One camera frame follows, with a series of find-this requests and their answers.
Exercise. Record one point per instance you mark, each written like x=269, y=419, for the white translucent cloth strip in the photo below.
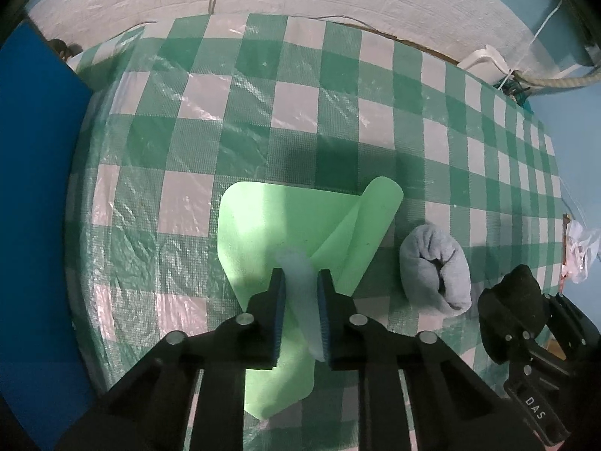
x=303, y=300

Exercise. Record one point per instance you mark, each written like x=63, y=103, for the green white checked tablecloth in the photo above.
x=328, y=103

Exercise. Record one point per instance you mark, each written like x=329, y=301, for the crumpled white plastic bag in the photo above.
x=582, y=249

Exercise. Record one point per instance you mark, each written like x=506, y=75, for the light green cloth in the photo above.
x=281, y=225

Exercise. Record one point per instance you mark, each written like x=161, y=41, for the white electric kettle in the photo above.
x=483, y=63

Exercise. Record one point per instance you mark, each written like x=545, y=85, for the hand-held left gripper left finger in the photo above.
x=279, y=310

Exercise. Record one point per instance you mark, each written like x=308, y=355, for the light blue towel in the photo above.
x=422, y=268

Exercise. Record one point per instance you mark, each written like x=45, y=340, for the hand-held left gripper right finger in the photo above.
x=323, y=310

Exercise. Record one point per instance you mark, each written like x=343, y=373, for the cardboard box blue edges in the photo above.
x=37, y=197

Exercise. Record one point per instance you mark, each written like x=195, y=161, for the black cloth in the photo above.
x=512, y=300

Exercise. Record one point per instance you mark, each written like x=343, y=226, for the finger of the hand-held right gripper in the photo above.
x=566, y=324

